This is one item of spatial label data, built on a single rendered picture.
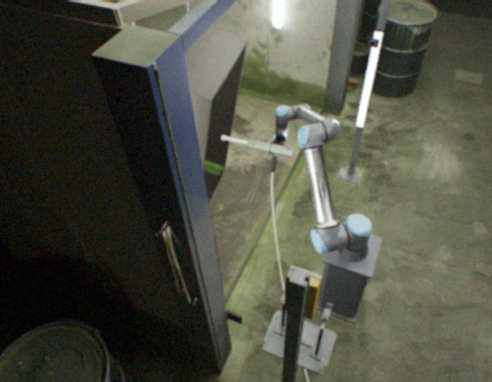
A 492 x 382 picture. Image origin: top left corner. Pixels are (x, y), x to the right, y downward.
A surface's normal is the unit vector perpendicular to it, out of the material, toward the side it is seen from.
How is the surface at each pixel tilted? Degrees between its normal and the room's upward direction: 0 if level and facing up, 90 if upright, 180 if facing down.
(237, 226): 0
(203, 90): 12
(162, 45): 0
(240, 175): 0
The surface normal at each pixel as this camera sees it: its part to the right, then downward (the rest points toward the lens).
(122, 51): -0.04, -0.67
